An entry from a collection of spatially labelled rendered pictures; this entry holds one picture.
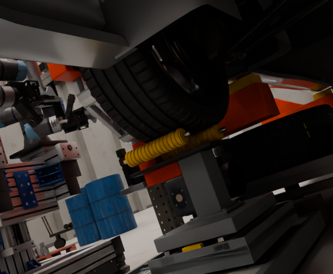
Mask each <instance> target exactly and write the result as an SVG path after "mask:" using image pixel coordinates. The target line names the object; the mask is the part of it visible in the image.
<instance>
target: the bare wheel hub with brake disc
mask: <svg viewBox="0 0 333 274"><path fill-rule="evenodd" d="M163 35H164V37H165V42H166V45H167V46H168V48H169V50H170V51H171V53H172V54H173V56H174V57H175V58H176V59H177V60H178V61H179V62H180V64H181V65H182V66H183V67H184V68H185V69H186V70H187V71H188V72H189V73H190V74H192V75H193V76H194V77H196V78H198V79H207V78H208V77H206V76H204V75H202V74H201V73H200V72H199V71H197V70H196V69H195V68H194V67H193V66H192V64H191V63H190V62H189V61H188V60H187V58H186V57H185V56H184V54H183V53H182V52H181V50H180V48H179V46H178V45H177V43H176V41H175V39H174V37H173V35H172V33H171V31H170V29H168V30H166V31H165V32H163Z"/></svg>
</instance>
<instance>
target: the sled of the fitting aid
mask: <svg viewBox="0 0 333 274"><path fill-rule="evenodd" d="M298 219H299V218H298V215H297V212H296V210H295V207H294V205H293V202H292V200H289V201H286V202H282V203H279V204H275V205H273V206H272V207H271V208H269V209H268V210H266V211H265V212H264V213H262V214H261V215H260V216H258V217H257V218H255V219H254V220H253V221H251V222H250V223H249V224H247V225H246V226H244V227H243V228H242V229H240V230H239V231H238V232H236V233H232V234H228V235H224V236H220V237H217V238H213V239H209V240H205V241H202V242H197V243H194V244H191V245H187V246H183V247H179V248H175V249H172V250H168V251H164V252H163V253H161V254H159V255H157V256H156V257H154V258H152V259H151V260H149V261H147V263H148V266H149V269H150V271H151V274H206V273H211V272H216V271H221V270H226V269H230V268H234V267H239V266H244V265H249V264H254V263H255V262H256V261H257V260H258V259H259V258H260V257H261V256H262V255H263V254H264V253H265V252H266V251H267V250H268V249H269V248H270V247H271V246H272V245H273V244H274V243H275V242H276V241H277V240H278V239H279V238H280V237H281V236H282V235H283V234H284V233H285V232H286V231H287V230H288V229H289V228H290V227H291V226H292V225H293V224H294V223H295V222H296V221H297V220H298Z"/></svg>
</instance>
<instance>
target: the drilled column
mask: <svg viewBox="0 0 333 274"><path fill-rule="evenodd" d="M165 184H166V182H164V183H160V184H157V185H154V186H151V187H149V188H147V191H148V193H149V197H150V199H151V202H152V205H153V208H154V210H155V213H156V216H157V220H158V222H159V225H160V228H161V231H162V234H163V235H164V234H166V233H168V232H170V231H172V230H173V229H175V228H177V227H179V226H181V225H183V224H184V220H183V217H177V216H175V215H174V214H175V212H174V209H173V207H172V205H171V204H170V202H169V198H168V192H167V190H166V187H165V186H164V185H165ZM153 198H154V199H153ZM156 206H157V207H156ZM181 223H182V224H181ZM164 229H165V230H164Z"/></svg>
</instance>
